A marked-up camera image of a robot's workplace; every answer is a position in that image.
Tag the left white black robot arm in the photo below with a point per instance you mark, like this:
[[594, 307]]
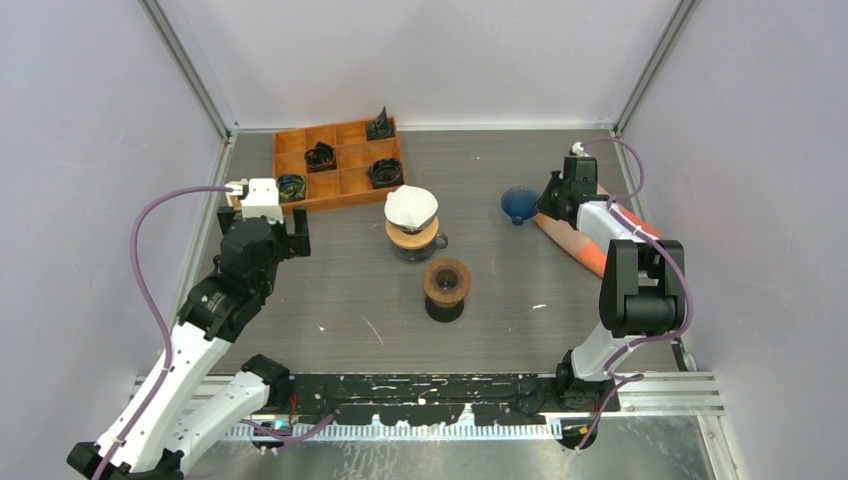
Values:
[[156, 437]]

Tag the rolled black tie middle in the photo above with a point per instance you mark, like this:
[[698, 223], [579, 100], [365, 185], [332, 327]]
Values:
[[320, 158]]

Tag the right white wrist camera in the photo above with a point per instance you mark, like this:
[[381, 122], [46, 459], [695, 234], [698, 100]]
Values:
[[578, 150]]

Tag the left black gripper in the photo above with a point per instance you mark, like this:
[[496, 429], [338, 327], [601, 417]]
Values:
[[294, 245]]

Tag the clear smoky glass dripper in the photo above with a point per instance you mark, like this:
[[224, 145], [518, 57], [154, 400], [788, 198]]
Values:
[[416, 228]]

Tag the white paper coffee filter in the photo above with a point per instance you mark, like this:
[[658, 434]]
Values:
[[409, 204]]

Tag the rolled black tie back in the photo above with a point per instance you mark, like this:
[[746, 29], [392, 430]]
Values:
[[380, 128]]

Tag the orange wooden compartment tray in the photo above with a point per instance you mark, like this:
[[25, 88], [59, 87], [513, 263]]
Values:
[[348, 183]]

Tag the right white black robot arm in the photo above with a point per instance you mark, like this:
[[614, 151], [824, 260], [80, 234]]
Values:
[[641, 295]]

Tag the black round base disc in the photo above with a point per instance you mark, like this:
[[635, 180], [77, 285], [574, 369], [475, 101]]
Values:
[[444, 314]]

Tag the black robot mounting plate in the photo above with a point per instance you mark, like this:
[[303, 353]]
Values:
[[511, 399]]

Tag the orange grey folded cloth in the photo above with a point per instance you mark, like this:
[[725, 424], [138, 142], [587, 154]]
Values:
[[590, 248]]

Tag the blue glass dripper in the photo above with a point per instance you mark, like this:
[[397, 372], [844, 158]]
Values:
[[519, 204]]

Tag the rolled black tie right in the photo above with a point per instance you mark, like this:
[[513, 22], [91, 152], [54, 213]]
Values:
[[385, 172]]

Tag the grey glass server jug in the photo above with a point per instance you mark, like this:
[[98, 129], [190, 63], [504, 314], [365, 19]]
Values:
[[423, 253]]

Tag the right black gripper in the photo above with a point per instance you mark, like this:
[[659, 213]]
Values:
[[543, 204]]

